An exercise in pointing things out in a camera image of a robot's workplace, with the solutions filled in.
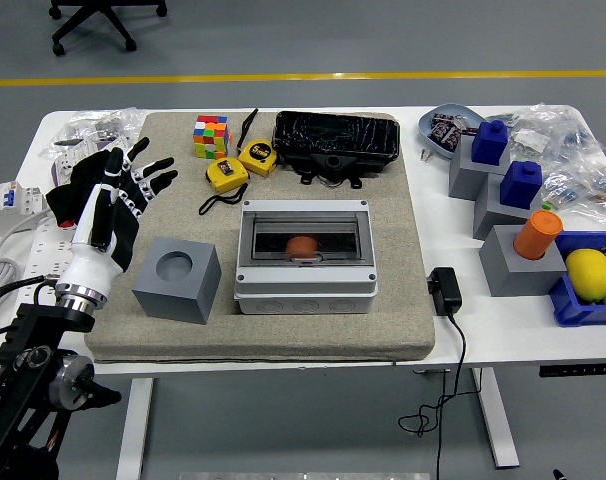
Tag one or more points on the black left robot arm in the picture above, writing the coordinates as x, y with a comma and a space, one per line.
38, 320

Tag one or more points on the black power adapter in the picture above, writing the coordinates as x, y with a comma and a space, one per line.
445, 292

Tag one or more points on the black cloth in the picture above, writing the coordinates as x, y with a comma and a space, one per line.
63, 200

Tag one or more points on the white power strip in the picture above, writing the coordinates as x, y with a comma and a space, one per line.
48, 245

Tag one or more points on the yellow tape measure, small label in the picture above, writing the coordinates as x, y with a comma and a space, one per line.
225, 175

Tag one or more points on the dark wrapped packets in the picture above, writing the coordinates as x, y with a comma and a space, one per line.
445, 131

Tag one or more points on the white circuit breaker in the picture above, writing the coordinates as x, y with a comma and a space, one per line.
8, 205

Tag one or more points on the yellow tape measure, black face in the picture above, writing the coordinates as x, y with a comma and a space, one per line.
257, 156

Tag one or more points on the grey block with round hole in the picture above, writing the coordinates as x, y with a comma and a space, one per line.
513, 280
183, 300

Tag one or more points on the grey electrical box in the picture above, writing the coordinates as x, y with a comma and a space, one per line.
303, 295

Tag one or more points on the black office chair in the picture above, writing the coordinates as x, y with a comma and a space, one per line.
90, 17

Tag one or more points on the blue storage bin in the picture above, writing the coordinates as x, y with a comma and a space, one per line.
570, 310

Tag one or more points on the plain grey block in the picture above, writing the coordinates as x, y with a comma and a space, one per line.
465, 180
488, 220

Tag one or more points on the black glossy case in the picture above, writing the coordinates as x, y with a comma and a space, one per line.
333, 135

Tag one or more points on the small metal pins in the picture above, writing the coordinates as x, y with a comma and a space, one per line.
427, 154

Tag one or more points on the white socket plate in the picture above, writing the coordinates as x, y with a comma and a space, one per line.
68, 162

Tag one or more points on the yellow lemon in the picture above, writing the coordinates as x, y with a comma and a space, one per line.
589, 275

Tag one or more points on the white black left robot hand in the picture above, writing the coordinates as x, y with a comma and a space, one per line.
90, 260

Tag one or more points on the clear bag of parts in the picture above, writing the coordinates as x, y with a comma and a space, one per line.
583, 190
558, 125
83, 122

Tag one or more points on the black table control panel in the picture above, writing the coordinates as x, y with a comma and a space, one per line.
578, 370

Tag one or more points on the grey-brown mat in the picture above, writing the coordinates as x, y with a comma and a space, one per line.
333, 335

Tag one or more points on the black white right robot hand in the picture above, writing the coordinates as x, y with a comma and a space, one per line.
560, 475

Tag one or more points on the blue-grey dish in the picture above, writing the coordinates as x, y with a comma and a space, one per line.
428, 135

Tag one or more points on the orange cylinder battery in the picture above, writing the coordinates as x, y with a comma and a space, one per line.
300, 246
538, 235

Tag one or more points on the large colourful puzzle cube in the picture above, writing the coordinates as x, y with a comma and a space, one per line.
212, 136

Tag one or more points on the white table leg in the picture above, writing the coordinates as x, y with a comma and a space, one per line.
498, 430
133, 430

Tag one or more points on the blue plastic block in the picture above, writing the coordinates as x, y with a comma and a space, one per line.
520, 187
489, 145

